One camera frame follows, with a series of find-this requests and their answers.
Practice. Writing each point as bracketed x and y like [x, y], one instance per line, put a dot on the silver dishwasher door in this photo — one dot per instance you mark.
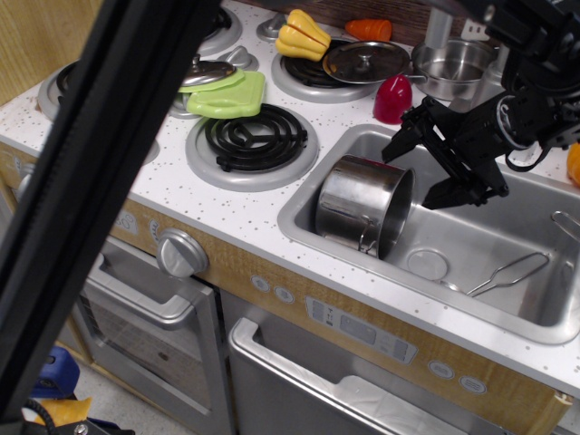
[287, 381]

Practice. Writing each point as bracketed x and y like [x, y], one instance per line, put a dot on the front right stove burner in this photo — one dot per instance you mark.
[267, 151]

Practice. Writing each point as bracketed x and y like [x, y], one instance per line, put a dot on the silver oven door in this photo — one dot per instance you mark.
[157, 334]

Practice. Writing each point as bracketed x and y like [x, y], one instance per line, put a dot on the silver faucet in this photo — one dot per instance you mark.
[439, 32]

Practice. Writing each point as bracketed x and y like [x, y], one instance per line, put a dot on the yellow cloth on floor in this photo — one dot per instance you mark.
[65, 411]

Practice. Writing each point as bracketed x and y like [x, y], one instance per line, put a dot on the red toy pepper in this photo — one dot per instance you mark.
[392, 100]

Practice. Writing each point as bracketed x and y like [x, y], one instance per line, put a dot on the silver oven dial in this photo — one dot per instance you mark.
[180, 255]

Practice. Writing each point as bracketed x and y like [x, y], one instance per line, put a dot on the stove burner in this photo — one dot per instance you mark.
[224, 32]
[307, 81]
[267, 151]
[53, 89]

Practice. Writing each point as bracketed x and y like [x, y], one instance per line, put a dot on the black camera frame bar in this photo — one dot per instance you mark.
[127, 77]

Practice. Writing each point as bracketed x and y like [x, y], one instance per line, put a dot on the green toy cutting board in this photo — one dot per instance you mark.
[237, 96]

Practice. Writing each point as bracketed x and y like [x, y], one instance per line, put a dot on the stainless steel pot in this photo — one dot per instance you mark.
[364, 204]

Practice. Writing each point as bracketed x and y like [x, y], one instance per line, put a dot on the metal wire handle right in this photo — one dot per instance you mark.
[567, 223]

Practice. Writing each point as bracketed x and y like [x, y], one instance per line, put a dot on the dishwasher control panel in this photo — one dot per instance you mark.
[361, 331]

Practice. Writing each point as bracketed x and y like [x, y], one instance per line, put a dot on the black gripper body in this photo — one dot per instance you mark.
[466, 144]

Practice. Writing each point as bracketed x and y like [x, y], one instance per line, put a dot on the back right stove burner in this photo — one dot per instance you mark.
[307, 81]

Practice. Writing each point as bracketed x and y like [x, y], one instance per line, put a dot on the metal utensil in sink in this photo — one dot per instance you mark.
[508, 275]

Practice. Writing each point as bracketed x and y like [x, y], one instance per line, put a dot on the small domed steel lid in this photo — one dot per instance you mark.
[207, 71]

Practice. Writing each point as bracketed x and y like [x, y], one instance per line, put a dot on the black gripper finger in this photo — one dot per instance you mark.
[404, 141]
[451, 193]

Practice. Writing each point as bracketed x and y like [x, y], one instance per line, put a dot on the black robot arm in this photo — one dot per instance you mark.
[539, 104]

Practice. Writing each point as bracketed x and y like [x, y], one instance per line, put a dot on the blue clamp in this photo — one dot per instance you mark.
[58, 377]

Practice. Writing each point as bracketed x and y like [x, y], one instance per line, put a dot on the grey sink basin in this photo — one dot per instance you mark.
[464, 245]

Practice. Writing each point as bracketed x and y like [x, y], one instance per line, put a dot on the back left stove burner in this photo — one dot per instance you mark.
[224, 32]

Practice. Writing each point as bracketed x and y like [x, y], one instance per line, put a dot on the digital clock panel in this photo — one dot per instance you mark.
[127, 222]

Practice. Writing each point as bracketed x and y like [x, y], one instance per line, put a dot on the orange toy fruit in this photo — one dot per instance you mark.
[573, 164]

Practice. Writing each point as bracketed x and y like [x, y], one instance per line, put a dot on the front left stove burner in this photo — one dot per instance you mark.
[53, 89]

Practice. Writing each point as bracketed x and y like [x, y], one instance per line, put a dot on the small steel saucepan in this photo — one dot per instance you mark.
[451, 72]

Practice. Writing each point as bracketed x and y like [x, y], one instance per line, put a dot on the orange toy carrot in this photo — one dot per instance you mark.
[370, 29]

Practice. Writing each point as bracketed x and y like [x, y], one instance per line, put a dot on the yellow toy bell pepper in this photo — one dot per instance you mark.
[302, 38]

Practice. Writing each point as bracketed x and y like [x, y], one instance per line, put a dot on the grey stovetop knob back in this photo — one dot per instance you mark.
[268, 31]

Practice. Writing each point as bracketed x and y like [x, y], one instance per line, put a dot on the grey stovetop knob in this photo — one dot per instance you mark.
[241, 58]
[268, 31]

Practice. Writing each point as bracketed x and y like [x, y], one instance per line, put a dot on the flat steel pot lid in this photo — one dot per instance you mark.
[366, 62]

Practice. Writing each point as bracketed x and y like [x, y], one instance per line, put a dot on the grey stovetop knob middle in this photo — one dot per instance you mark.
[241, 58]

